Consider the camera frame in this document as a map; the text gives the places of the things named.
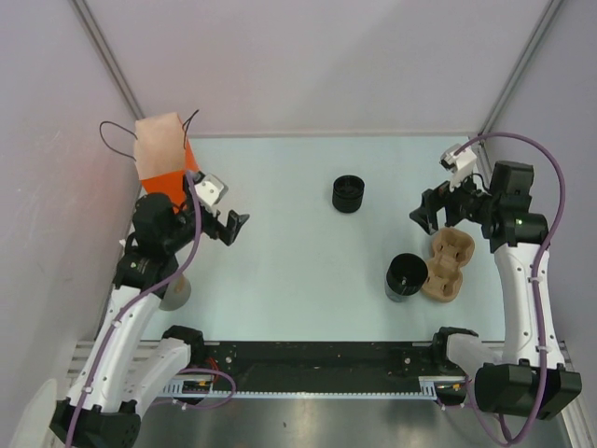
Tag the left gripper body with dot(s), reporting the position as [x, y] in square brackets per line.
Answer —
[186, 226]

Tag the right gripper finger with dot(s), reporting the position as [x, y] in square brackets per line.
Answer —
[433, 200]
[426, 220]

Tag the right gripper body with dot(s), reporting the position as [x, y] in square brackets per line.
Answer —
[467, 201]

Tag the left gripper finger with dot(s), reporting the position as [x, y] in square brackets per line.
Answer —
[236, 221]
[227, 235]

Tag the orange paper bag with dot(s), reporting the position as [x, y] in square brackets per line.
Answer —
[161, 153]

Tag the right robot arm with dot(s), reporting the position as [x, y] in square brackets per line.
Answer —
[529, 378]

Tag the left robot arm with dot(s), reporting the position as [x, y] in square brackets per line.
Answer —
[106, 403]

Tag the black coffee cup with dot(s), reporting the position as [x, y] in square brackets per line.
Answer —
[405, 276]

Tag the grey straw holder cup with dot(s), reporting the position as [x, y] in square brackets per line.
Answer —
[176, 295]

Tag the black ribbed cup stack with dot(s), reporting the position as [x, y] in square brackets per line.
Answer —
[347, 193]

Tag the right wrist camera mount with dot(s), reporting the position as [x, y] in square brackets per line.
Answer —
[460, 163]

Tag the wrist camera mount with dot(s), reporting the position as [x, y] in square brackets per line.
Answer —
[209, 188]
[460, 163]

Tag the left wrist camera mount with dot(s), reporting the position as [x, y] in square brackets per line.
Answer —
[209, 188]

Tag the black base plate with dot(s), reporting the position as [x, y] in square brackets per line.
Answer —
[329, 367]

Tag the grey slotted cable duct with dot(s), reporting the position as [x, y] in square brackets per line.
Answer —
[201, 389]

